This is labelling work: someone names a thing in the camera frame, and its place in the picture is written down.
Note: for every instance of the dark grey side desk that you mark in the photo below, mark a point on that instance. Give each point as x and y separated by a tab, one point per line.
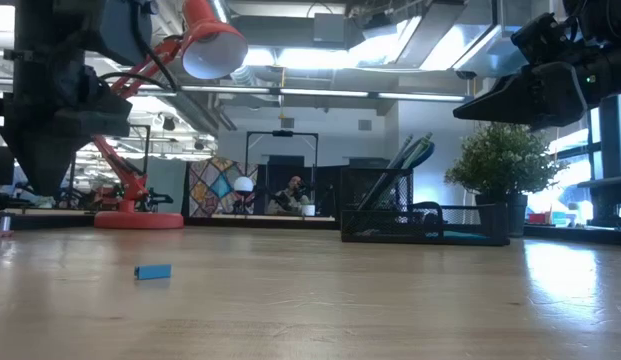
605	182

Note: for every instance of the black background cabinet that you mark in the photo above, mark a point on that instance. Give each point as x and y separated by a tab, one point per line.
277	167

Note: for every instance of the long ceiling light strip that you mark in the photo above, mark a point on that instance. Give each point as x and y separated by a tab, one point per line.
320	92

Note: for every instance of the small white plant pot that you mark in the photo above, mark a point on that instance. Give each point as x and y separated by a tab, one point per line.
308	210

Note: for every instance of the black mesh desk organizer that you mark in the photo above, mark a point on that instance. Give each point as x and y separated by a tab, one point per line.
370	232

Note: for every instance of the black background robot arm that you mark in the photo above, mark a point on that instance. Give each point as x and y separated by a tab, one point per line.
157	197

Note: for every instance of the red desk lamp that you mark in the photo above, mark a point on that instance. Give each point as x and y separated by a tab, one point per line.
137	220

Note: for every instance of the colourful patterned panel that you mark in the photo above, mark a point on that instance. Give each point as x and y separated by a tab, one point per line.
210	185

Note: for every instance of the small red box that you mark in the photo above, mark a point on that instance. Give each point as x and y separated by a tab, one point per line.
537	218

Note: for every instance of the white globe lamp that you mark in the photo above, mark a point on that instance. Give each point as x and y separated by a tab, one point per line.
243	185

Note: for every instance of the black aluminium table frame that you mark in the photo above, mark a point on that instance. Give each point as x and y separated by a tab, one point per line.
50	220

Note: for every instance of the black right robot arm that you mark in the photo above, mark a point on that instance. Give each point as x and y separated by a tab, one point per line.
605	20

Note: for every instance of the potted green plant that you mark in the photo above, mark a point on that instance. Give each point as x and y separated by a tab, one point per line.
500	165

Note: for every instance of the person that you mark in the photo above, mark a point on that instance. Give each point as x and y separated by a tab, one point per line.
292	197

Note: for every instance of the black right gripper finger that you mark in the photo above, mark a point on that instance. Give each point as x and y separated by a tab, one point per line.
555	122
540	95

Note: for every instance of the blue sticky note pad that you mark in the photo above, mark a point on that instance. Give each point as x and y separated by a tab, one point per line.
462	235

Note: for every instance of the small silver metal post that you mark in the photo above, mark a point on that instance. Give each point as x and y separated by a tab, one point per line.
5	224

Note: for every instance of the black upright pole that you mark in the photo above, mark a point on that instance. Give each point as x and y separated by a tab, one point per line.
611	150

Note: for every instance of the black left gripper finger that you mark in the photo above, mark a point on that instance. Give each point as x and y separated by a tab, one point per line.
35	160
65	155

